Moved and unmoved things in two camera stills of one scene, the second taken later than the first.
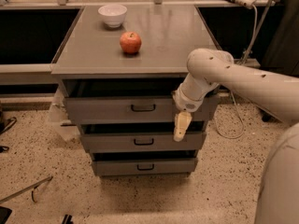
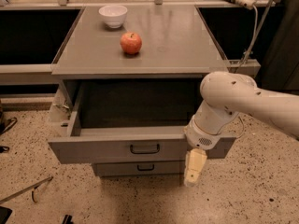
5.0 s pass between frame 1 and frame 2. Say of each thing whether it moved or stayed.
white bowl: stayed
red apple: stayed
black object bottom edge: stayed
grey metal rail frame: stayed
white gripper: moved
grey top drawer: moved
